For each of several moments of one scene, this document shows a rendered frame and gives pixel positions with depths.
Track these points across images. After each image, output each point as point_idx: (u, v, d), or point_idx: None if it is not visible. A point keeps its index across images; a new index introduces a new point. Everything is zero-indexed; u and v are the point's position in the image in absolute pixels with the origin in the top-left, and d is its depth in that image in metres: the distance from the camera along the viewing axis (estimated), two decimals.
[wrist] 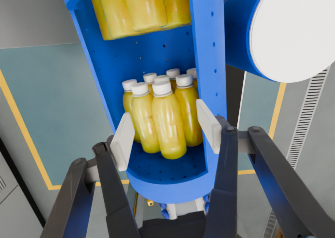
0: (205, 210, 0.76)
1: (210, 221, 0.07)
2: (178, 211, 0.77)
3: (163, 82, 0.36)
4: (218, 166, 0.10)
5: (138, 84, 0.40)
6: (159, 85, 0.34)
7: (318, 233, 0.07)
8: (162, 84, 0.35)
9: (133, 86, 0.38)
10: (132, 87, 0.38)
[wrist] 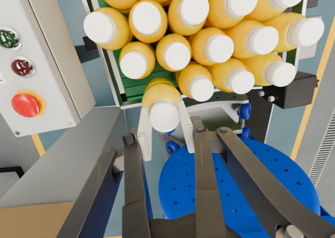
0: None
1: (199, 222, 0.07)
2: None
3: (167, 115, 0.21)
4: (196, 167, 0.11)
5: None
6: (163, 130, 0.21)
7: (295, 220, 0.07)
8: (168, 123, 0.21)
9: None
10: None
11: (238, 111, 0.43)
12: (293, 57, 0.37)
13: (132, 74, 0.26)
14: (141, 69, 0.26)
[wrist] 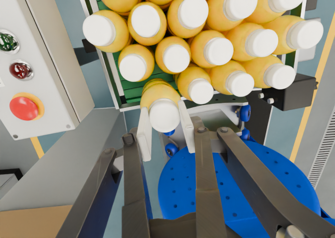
0: None
1: (199, 222, 0.07)
2: None
3: (168, 115, 0.21)
4: (196, 167, 0.11)
5: None
6: (164, 130, 0.21)
7: (295, 221, 0.07)
8: (168, 123, 0.21)
9: None
10: None
11: (238, 113, 0.43)
12: (292, 59, 0.37)
13: (131, 77, 0.26)
14: (140, 71, 0.26)
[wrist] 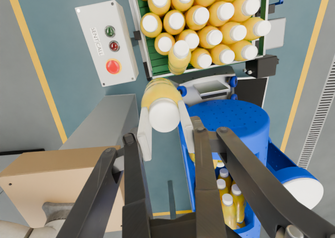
0: None
1: (199, 222, 0.07)
2: None
3: (183, 46, 0.42)
4: (196, 167, 0.11)
5: (162, 115, 0.20)
6: (180, 54, 0.42)
7: (295, 220, 0.07)
8: (183, 51, 0.42)
9: (157, 129, 0.21)
10: (155, 129, 0.21)
11: (229, 81, 0.64)
12: (262, 44, 0.58)
13: (164, 49, 0.47)
14: (169, 45, 0.47)
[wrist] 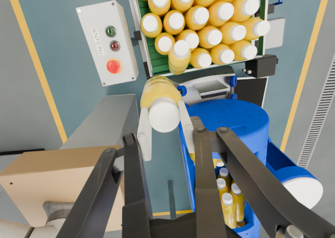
0: None
1: (199, 222, 0.07)
2: None
3: (183, 46, 0.42)
4: (196, 167, 0.11)
5: (162, 115, 0.20)
6: (180, 53, 0.42)
7: (295, 220, 0.07)
8: (183, 50, 0.42)
9: (157, 129, 0.20)
10: (154, 129, 0.21)
11: (228, 81, 0.65)
12: (261, 44, 0.59)
13: (164, 49, 0.47)
14: (169, 45, 0.47)
